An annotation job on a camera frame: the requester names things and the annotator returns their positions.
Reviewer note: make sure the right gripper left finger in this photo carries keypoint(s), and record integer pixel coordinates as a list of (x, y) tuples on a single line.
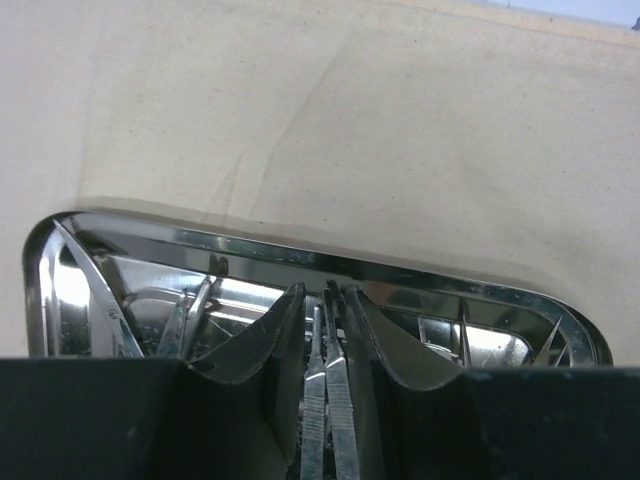
[(232, 414)]

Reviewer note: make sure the steel instrument tray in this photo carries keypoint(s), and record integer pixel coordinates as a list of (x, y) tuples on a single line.
[(100, 288)]

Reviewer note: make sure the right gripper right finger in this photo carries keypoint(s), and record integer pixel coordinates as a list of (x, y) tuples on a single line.
[(413, 413)]

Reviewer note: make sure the beige cloth wrap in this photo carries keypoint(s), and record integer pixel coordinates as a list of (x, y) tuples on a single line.
[(472, 139)]

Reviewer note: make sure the steel forceps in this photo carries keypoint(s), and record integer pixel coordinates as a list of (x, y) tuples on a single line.
[(185, 321)]

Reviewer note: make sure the steel scalpel handle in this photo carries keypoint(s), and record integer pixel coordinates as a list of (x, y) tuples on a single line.
[(313, 419), (339, 399)]

